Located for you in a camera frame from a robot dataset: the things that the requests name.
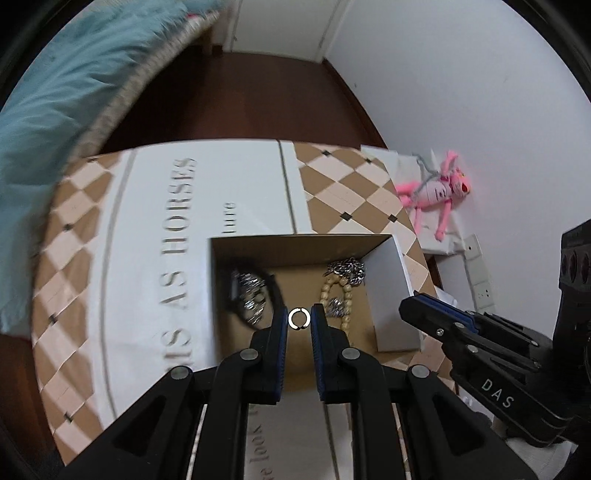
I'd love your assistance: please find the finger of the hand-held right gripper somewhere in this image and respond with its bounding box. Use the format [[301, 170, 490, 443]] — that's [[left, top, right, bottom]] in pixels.
[[398, 298, 468, 366], [413, 290, 555, 372]]

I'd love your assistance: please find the pink plush toy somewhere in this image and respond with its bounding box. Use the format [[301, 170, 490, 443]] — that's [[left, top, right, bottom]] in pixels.
[[394, 148, 474, 241]]

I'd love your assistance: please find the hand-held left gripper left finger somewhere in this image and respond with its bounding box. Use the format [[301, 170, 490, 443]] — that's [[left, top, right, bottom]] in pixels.
[[58, 305, 290, 480]]

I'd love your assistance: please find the wooden bead bracelet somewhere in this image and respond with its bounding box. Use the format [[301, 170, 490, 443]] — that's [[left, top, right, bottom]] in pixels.
[[320, 273, 355, 330]]

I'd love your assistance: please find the thin silver bracelet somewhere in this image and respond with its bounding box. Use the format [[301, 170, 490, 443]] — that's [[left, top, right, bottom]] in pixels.
[[233, 272, 271, 324]]

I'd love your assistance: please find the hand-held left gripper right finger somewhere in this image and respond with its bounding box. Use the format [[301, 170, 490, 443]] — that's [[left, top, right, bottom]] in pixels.
[[310, 302, 539, 480]]

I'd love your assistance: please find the thick silver chain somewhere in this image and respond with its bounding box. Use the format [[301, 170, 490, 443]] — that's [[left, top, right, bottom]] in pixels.
[[327, 257, 368, 288]]

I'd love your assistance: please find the white door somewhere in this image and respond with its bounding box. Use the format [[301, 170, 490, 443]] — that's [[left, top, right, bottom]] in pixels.
[[228, 0, 352, 63]]

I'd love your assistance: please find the patterned mattress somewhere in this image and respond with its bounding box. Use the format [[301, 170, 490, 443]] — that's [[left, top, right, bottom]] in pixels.
[[60, 9, 222, 185]]

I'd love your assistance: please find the cardboard box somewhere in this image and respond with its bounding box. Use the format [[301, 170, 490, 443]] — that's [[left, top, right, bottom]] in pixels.
[[210, 233, 426, 407]]

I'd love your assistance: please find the teal blanket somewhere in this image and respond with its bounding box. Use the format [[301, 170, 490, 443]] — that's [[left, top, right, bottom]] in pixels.
[[0, 0, 227, 333]]

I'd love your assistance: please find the checkered printed tablecloth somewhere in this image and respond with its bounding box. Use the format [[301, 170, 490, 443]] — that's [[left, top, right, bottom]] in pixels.
[[30, 138, 462, 480]]

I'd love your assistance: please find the black silver bracelet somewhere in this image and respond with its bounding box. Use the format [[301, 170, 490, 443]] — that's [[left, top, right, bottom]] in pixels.
[[228, 268, 284, 329]]

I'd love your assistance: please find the white wall socket strip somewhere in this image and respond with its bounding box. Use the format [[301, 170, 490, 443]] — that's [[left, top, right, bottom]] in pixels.
[[462, 233, 498, 315]]

